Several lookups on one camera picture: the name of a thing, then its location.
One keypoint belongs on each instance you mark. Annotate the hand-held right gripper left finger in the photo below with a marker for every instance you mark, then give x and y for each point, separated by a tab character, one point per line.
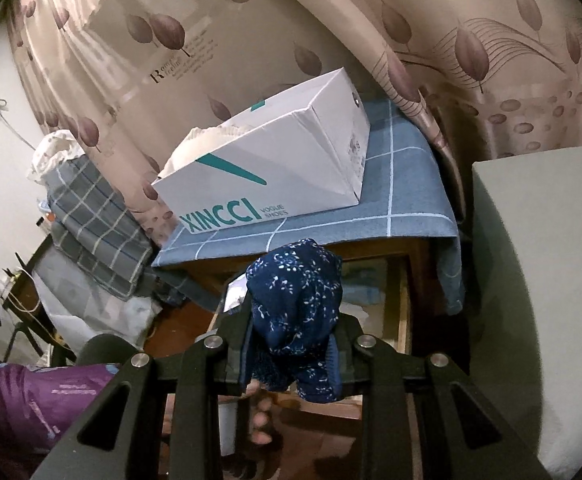
236	360

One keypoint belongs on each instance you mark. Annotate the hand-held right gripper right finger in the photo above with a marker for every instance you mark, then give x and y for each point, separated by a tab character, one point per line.
351	360

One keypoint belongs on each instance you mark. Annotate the navy floral underwear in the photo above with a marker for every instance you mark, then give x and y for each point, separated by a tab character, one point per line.
291	300

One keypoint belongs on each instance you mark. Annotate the white shoe box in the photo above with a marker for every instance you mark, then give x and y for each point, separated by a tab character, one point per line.
271	170

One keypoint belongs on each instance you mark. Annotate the white bra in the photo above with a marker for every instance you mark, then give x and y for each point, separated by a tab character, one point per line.
196	142

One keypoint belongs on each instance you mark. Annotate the person's left forearm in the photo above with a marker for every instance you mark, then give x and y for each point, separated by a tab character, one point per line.
21	410

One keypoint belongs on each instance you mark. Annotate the translucent white plastic bag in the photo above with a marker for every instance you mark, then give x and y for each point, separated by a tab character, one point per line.
86	310

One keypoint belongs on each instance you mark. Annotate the wooden nightstand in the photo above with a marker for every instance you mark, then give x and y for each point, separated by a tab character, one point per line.
181	325

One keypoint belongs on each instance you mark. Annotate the black metal chair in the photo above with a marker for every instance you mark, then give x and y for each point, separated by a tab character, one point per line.
23	332

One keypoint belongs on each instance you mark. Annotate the grey plaid bedding bundle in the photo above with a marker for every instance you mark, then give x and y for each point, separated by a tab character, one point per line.
96	220

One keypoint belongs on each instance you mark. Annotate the blue checked cloth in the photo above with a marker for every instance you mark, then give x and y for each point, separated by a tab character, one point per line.
396	185

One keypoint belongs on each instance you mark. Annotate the white crumpled cloth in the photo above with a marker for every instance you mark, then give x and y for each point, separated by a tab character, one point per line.
56	152

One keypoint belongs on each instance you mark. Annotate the grey mattress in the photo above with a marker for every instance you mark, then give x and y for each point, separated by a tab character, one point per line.
546	260

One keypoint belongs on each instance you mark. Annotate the leaf print beige curtain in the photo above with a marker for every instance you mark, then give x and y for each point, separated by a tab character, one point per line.
121	85
496	35

